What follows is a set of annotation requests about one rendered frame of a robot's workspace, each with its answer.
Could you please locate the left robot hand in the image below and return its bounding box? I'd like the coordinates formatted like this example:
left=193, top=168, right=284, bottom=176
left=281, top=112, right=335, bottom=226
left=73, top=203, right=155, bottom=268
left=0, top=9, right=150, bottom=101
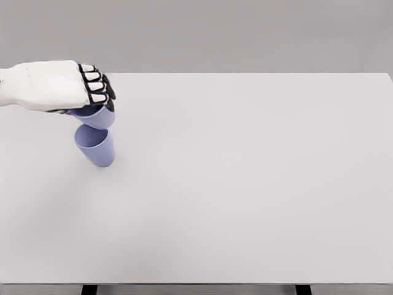
left=12, top=60, right=117, bottom=116

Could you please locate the lavender plastic cup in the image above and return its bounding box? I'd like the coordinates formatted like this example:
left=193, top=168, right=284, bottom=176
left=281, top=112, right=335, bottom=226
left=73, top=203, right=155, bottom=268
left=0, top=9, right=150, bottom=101
left=68, top=104, right=116, bottom=130
left=73, top=124, right=117, bottom=168

